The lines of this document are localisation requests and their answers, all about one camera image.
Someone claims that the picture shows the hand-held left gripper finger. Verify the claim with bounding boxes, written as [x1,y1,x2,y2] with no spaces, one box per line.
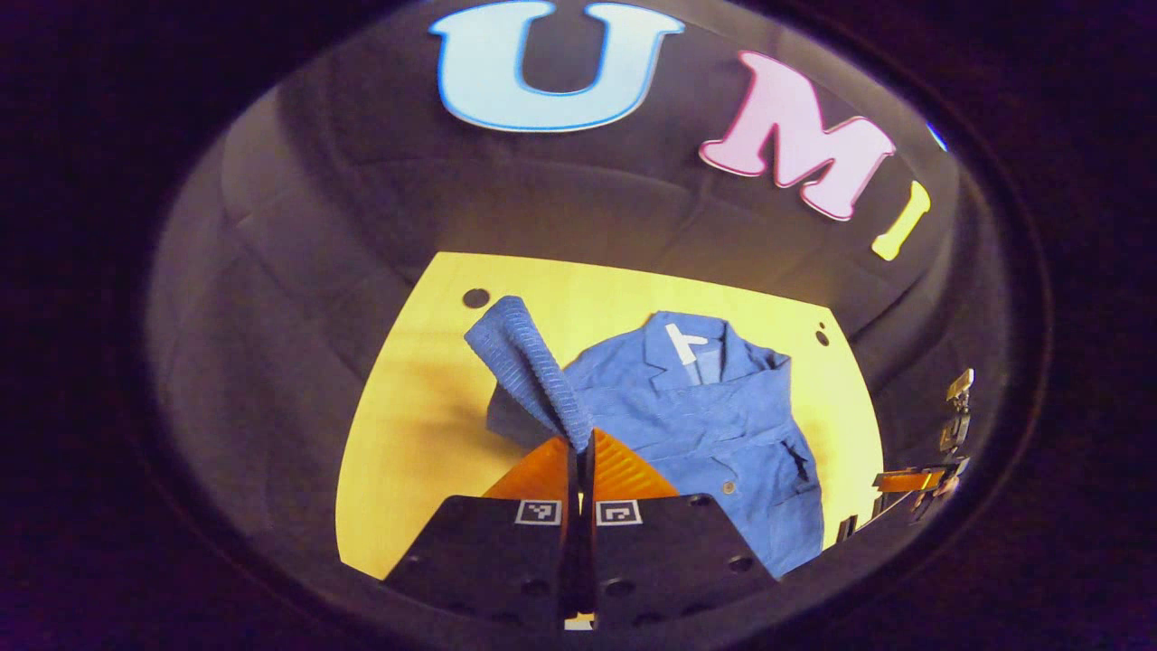
[583,428,780,634]
[380,434,584,634]

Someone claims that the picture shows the blue shirt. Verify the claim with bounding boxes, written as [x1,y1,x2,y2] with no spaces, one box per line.
[464,296,825,580]

